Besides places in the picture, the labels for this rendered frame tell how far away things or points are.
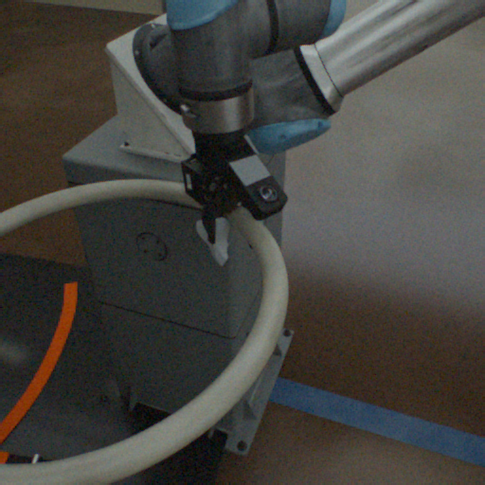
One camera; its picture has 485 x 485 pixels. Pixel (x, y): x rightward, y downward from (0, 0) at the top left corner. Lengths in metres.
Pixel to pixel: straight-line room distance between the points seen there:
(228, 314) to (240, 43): 0.75
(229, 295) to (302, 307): 0.82
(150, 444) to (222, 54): 0.40
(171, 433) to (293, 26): 0.45
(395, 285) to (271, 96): 1.31
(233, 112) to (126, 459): 0.39
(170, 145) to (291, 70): 0.30
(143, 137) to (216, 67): 0.54
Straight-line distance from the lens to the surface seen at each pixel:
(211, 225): 0.70
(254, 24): 0.61
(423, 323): 2.00
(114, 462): 0.49
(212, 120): 0.62
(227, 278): 1.14
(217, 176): 0.68
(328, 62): 0.95
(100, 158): 1.14
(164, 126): 1.08
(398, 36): 0.95
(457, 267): 2.29
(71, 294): 2.08
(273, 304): 0.57
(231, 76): 0.61
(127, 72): 1.07
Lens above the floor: 1.38
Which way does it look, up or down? 38 degrees down
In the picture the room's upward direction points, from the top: straight up
